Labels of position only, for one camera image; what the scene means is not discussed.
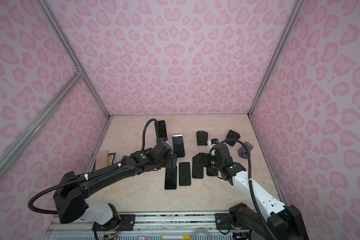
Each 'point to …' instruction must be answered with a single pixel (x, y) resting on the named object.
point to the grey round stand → (242, 152)
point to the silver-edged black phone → (178, 145)
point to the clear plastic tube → (201, 230)
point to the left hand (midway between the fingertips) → (172, 157)
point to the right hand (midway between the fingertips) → (202, 156)
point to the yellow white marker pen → (176, 237)
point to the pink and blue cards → (103, 159)
